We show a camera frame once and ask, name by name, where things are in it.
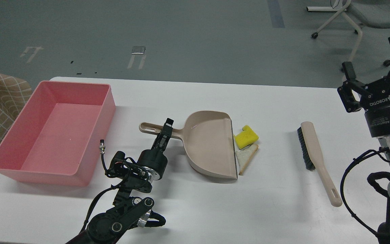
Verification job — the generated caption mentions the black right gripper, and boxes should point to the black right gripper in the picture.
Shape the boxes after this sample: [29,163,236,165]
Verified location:
[337,37,390,138]

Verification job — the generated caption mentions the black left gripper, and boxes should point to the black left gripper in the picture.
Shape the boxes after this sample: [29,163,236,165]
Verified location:
[137,118,174,182]

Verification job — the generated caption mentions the beige plastic dustpan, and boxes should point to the beige plastic dustpan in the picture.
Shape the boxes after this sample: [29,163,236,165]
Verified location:
[139,110,238,180]

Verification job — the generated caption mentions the triangular bread slice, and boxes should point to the triangular bread slice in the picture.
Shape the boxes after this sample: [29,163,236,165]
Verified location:
[235,144,259,176]

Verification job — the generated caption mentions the yellow sponge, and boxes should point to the yellow sponge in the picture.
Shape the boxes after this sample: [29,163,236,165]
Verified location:
[233,125,259,149]

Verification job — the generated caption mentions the beige hand brush black bristles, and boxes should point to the beige hand brush black bristles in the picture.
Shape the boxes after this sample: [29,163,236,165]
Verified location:
[297,121,343,207]

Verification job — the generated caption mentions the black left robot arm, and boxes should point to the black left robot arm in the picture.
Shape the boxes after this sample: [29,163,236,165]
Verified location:
[68,118,173,244]

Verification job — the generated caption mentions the pink plastic bin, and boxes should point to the pink plastic bin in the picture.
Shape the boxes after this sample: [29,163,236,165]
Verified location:
[0,81,116,187]

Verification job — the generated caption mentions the grey office chair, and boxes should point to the grey office chair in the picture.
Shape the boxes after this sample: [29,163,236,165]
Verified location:
[311,0,390,62]

